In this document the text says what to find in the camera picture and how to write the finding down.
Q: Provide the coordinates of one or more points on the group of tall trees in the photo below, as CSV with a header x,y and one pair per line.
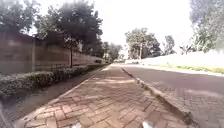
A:
x,y
141,43

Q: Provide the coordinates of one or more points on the grass strip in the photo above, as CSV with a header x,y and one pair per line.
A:
x,y
206,69

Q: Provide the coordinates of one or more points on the brown brick wall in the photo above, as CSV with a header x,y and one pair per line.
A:
x,y
20,53

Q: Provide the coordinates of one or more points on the row of trees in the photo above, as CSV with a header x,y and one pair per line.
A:
x,y
76,23

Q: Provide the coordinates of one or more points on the red brick path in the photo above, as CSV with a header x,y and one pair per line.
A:
x,y
106,96

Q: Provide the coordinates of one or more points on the dark pole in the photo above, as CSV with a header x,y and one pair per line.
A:
x,y
71,56

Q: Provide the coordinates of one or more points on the white wall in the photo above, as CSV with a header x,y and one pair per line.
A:
x,y
193,58

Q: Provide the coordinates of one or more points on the stone kerb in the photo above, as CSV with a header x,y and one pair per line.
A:
x,y
156,91

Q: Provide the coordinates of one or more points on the large leafy tree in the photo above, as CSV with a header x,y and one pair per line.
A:
x,y
206,30

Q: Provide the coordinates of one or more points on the low green hedge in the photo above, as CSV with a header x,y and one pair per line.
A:
x,y
33,80

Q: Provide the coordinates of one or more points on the grey paved road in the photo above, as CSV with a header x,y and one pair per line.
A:
x,y
193,86

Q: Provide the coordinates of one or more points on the slim tree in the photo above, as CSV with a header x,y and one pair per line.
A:
x,y
169,45

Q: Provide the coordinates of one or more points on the robot's own part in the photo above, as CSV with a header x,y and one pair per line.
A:
x,y
76,125
146,125

